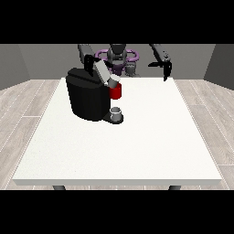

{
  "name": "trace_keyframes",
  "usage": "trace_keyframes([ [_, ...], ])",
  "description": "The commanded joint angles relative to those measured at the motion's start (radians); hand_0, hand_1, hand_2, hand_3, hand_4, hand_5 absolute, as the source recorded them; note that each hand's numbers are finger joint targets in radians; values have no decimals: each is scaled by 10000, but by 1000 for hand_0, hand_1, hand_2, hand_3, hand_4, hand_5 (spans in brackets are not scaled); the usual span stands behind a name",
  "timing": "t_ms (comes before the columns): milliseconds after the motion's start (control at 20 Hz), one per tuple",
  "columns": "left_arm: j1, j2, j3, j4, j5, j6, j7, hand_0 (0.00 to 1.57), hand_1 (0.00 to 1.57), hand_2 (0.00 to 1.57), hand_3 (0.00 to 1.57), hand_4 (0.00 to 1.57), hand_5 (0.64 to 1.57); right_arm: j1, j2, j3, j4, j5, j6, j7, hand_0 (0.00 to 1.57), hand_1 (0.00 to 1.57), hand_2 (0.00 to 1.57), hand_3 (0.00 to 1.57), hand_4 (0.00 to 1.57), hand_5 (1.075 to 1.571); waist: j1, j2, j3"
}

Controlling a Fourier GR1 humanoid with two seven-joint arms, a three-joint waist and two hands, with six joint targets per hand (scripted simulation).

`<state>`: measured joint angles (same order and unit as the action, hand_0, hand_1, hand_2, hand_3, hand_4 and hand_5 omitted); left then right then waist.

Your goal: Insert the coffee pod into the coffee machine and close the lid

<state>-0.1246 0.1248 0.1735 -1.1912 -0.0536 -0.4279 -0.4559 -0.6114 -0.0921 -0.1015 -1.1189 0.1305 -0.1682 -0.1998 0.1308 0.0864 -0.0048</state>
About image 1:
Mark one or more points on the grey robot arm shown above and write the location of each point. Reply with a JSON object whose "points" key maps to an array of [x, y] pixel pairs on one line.
{"points": [[160, 51], [84, 50]]}

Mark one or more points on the black coffee machine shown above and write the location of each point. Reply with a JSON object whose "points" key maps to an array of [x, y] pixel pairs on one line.
{"points": [[87, 97]]}

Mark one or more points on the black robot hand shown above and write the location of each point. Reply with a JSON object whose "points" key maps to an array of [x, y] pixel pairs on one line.
{"points": [[89, 62], [167, 67]]}

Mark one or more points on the grey robot trunk purple rings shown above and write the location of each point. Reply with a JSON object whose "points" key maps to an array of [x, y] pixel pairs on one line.
{"points": [[117, 55]]}

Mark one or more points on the red pod holder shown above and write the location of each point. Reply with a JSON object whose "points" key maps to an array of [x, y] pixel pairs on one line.
{"points": [[115, 91]]}

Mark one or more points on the small grey coffee pod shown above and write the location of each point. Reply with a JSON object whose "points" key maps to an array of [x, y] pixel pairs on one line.
{"points": [[130, 70]]}

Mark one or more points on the small grey cup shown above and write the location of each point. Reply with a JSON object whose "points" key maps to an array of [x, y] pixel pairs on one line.
{"points": [[116, 114]]}

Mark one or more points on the pale grey machine lid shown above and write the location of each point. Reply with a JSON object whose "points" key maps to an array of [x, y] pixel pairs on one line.
{"points": [[103, 73]]}

